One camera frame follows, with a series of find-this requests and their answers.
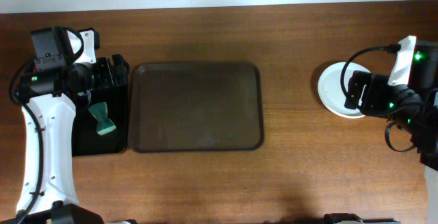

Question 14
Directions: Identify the green yellow sponge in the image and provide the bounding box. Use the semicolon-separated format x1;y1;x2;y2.
88;102;116;136

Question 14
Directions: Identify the pale blue plate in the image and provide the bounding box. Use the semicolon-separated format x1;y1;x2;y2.
318;62;365;119

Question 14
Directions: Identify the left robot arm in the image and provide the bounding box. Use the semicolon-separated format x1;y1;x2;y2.
9;26;130;223

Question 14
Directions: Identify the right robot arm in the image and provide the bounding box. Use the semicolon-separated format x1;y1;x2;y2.
339;36;437;223

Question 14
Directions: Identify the black plastic tray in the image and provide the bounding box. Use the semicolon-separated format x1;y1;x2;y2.
71;58;130;157

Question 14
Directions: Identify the brown serving tray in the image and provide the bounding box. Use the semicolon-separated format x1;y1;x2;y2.
127;62;265;153

